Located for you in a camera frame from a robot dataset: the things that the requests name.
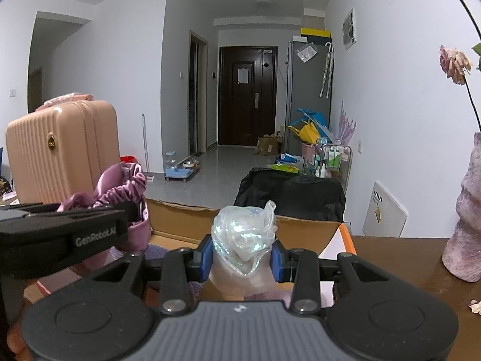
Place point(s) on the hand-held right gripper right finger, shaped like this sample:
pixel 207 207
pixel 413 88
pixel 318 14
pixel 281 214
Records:
pixel 277 261

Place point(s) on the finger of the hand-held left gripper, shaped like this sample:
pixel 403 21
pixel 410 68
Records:
pixel 131 210

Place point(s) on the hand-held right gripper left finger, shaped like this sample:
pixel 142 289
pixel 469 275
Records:
pixel 206 259

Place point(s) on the purple satin pouch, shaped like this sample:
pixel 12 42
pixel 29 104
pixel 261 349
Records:
pixel 120 184

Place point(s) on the clear plastic bag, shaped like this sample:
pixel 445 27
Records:
pixel 240 233

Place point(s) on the cardboard box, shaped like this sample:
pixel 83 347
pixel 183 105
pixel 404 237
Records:
pixel 180 222

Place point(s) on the pink cloth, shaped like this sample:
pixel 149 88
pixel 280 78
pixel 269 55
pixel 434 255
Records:
pixel 80 270

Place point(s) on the red floor object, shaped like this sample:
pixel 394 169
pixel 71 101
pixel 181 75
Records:
pixel 129 159

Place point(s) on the blue pet feeder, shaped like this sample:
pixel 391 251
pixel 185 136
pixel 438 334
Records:
pixel 178 169

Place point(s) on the white mop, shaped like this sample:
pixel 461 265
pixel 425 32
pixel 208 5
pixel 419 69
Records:
pixel 145 146

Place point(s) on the black bag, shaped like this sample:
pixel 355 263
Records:
pixel 289 191

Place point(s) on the pink ribbed suitcase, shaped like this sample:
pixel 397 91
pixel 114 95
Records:
pixel 56 150

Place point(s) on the pile of colourful packets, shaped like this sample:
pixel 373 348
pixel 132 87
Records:
pixel 285 163

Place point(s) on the brown floor carton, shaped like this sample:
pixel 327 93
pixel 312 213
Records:
pixel 268 146

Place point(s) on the pink bucket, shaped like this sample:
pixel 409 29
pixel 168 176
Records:
pixel 309 149

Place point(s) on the white flat panel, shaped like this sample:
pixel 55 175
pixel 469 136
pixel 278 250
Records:
pixel 383 210

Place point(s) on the dark side doorway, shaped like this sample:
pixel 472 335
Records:
pixel 197 94

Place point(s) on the dark brown entrance door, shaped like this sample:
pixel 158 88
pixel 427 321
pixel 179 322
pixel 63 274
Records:
pixel 233 112

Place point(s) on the grey refrigerator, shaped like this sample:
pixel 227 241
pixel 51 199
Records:
pixel 306 90

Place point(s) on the white paper notice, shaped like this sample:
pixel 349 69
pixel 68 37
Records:
pixel 243 76

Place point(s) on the pink textured vase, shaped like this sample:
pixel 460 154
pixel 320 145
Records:
pixel 468 233

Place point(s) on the clear folded umbrella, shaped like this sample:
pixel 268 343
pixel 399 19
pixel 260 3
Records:
pixel 327 71

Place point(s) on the fallen dried petal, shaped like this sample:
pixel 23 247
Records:
pixel 476 306

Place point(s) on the clear plastic pouch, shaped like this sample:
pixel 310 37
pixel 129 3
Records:
pixel 306 53

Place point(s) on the yellow and black box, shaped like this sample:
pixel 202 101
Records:
pixel 317 33

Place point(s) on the dried rose bouquet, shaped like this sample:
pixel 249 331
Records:
pixel 454 64

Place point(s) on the purple wall decoration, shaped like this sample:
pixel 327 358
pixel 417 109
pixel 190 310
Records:
pixel 347 126

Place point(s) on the white wall electric panel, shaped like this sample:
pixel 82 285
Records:
pixel 349 28

